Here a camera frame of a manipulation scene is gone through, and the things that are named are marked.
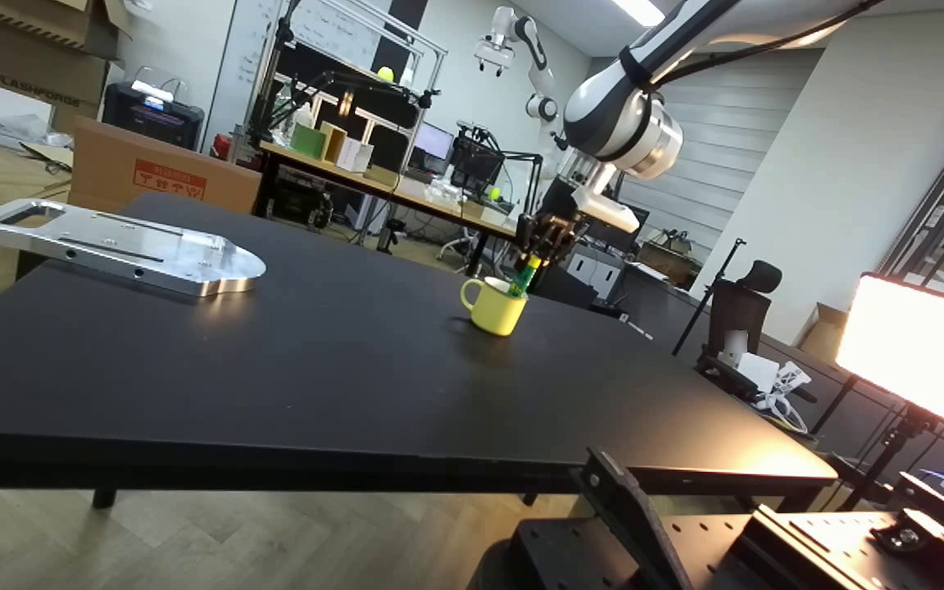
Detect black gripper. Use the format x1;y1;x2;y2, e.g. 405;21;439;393
516;206;587;294

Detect yellow mug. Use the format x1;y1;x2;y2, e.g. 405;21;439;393
460;273;533;342

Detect long wooden desk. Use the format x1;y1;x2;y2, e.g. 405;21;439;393
256;138;549;276

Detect small computer monitor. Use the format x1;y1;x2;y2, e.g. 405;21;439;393
410;117;460;179

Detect black tripod pole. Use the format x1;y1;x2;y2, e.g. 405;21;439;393
668;235;752;362

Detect black office chair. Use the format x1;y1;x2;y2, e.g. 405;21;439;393
698;257;787;362

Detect white spray bottle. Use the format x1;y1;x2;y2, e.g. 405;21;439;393
719;329;753;373

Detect green box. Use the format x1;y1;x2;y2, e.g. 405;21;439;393
289;120;332;163

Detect ceiling light fixture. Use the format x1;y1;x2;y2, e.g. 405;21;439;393
609;0;671;32

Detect brown cardboard box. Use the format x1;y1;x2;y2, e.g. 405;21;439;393
65;117;265;220

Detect bright light panel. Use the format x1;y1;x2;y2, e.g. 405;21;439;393
832;273;944;447

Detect black printer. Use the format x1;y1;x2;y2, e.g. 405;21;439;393
102;80;207;153

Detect aluminium metal plate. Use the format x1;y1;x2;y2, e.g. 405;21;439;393
0;198;269;305

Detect stacked cardboard boxes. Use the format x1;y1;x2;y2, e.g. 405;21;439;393
0;0;123;117

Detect black perforated camera mount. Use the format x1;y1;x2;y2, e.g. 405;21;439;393
507;444;944;590

